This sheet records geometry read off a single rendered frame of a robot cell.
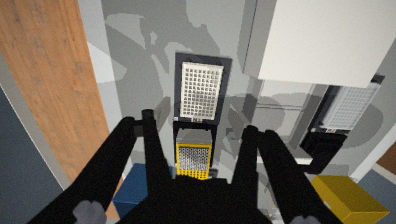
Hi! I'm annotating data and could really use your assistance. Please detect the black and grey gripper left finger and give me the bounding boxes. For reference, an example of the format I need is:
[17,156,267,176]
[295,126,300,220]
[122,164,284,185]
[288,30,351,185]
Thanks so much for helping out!
[26,96,186,224]

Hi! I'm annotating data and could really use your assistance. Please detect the blue open-top bin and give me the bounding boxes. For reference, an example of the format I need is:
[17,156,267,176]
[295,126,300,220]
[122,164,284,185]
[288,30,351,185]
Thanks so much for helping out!
[112,163,148,219]

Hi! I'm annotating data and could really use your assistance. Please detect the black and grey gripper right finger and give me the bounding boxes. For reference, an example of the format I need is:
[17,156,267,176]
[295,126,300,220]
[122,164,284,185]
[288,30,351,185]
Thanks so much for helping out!
[223,103,343,224]

